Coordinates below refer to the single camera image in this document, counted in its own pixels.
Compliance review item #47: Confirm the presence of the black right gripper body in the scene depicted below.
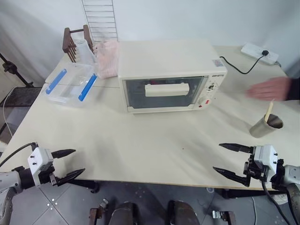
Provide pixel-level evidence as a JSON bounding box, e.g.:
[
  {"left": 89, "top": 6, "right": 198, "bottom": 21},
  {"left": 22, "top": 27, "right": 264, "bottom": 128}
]
[{"left": 243, "top": 153, "right": 270, "bottom": 182}]

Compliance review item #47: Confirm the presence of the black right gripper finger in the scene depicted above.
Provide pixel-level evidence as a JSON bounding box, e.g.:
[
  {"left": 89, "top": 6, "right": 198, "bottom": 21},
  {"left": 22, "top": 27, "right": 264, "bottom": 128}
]
[
  {"left": 212, "top": 166, "right": 251, "bottom": 188},
  {"left": 218, "top": 142, "right": 255, "bottom": 155}
]

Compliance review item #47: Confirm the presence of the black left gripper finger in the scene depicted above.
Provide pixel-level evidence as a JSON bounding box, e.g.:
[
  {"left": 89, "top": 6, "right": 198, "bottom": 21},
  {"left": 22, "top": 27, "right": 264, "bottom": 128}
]
[
  {"left": 55, "top": 168, "right": 86, "bottom": 187},
  {"left": 51, "top": 149, "right": 76, "bottom": 159}
]

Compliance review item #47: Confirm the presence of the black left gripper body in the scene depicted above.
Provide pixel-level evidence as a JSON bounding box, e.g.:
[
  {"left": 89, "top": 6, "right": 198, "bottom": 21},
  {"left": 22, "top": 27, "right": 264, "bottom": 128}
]
[{"left": 38, "top": 162, "right": 60, "bottom": 188}]

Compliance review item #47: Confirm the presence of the cream toaster oven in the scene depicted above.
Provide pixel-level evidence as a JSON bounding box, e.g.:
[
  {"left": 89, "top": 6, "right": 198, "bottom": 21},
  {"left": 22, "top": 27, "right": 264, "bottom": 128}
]
[{"left": 117, "top": 40, "right": 228, "bottom": 115}]

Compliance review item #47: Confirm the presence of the person's bare hand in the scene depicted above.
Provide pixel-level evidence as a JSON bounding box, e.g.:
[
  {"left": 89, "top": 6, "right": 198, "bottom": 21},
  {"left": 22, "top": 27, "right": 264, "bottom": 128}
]
[{"left": 244, "top": 76, "right": 293, "bottom": 102}]

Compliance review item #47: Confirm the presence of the steel cup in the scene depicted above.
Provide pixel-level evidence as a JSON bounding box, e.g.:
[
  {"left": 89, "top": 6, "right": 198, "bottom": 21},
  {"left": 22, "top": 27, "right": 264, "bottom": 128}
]
[{"left": 249, "top": 113, "right": 284, "bottom": 139}]

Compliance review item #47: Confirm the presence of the wooden stick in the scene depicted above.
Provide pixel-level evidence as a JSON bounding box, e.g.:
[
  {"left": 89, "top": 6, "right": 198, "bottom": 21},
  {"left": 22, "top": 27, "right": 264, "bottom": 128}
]
[{"left": 264, "top": 99, "right": 275, "bottom": 124}]

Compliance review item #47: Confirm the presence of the dark rounded shape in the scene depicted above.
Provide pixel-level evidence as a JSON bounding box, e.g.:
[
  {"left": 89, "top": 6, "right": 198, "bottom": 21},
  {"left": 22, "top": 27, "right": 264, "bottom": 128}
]
[
  {"left": 167, "top": 199, "right": 200, "bottom": 225},
  {"left": 109, "top": 201, "right": 139, "bottom": 225}
]

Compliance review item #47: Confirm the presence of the black floor platform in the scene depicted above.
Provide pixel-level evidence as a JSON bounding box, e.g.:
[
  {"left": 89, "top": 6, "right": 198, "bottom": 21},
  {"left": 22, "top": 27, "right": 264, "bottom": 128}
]
[{"left": 0, "top": 86, "right": 43, "bottom": 144}]

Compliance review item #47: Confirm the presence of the clear box with blue clips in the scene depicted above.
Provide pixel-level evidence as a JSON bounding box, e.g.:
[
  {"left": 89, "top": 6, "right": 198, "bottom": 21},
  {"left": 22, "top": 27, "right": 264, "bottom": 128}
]
[{"left": 41, "top": 63, "right": 98, "bottom": 109}]

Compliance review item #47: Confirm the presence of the black tripod stand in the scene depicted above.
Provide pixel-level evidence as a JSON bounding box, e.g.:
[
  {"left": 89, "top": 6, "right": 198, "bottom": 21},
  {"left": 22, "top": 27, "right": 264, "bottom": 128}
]
[{"left": 0, "top": 52, "right": 35, "bottom": 89}]

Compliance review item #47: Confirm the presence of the white power strip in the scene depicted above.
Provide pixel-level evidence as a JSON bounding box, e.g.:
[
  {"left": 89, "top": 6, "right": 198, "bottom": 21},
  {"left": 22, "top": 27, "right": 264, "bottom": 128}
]
[{"left": 241, "top": 42, "right": 279, "bottom": 66}]

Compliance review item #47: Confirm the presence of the pink plastic bag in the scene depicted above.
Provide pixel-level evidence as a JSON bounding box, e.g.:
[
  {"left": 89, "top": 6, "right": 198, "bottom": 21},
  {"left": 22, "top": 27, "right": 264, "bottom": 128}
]
[{"left": 93, "top": 39, "right": 120, "bottom": 79}]

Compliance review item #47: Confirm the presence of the dark wooden rack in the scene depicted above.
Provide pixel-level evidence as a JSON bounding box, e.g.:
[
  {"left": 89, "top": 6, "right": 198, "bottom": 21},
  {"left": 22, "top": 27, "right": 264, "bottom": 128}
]
[{"left": 62, "top": 25, "right": 93, "bottom": 64}]

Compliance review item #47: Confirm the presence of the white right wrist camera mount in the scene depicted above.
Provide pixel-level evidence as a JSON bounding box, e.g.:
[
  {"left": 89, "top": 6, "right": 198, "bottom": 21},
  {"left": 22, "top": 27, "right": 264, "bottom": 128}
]
[{"left": 254, "top": 144, "right": 278, "bottom": 180}]

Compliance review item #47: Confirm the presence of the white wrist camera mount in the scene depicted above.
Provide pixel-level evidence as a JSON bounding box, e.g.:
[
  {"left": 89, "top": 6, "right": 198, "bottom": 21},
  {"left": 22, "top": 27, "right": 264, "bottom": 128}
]
[
  {"left": 27, "top": 147, "right": 54, "bottom": 186},
  {"left": 254, "top": 144, "right": 278, "bottom": 180}
]

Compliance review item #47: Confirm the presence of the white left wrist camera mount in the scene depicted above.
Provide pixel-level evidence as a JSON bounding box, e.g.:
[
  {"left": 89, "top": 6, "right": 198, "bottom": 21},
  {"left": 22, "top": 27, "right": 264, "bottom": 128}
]
[{"left": 27, "top": 147, "right": 54, "bottom": 186}]

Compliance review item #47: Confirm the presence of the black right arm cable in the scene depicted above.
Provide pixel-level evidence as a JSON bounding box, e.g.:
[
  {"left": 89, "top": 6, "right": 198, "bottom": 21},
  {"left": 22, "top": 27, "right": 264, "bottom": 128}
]
[{"left": 261, "top": 179, "right": 292, "bottom": 225}]

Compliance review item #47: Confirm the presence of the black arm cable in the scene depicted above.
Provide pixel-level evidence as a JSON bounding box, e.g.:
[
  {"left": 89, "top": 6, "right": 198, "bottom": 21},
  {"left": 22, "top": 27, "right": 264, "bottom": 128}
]
[
  {"left": 261, "top": 179, "right": 292, "bottom": 225},
  {"left": 0, "top": 142, "right": 38, "bottom": 166}
]

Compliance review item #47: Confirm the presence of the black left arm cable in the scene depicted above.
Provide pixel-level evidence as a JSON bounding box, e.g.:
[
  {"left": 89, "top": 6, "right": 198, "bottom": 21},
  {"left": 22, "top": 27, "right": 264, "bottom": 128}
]
[{"left": 0, "top": 142, "right": 38, "bottom": 166}]

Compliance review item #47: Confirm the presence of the thin white cable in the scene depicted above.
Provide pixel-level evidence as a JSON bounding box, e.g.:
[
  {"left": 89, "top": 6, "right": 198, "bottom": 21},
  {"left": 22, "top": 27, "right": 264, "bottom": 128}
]
[{"left": 2, "top": 88, "right": 15, "bottom": 137}]

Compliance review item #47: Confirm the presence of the black power cable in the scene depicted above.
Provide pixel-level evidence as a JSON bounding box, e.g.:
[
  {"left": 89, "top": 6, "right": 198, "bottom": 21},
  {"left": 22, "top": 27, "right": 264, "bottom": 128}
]
[{"left": 218, "top": 49, "right": 270, "bottom": 75}]

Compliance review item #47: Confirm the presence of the white wire grid panel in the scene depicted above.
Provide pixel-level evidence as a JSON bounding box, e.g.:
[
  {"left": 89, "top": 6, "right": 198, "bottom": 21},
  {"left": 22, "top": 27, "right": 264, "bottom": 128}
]
[{"left": 81, "top": 0, "right": 118, "bottom": 43}]

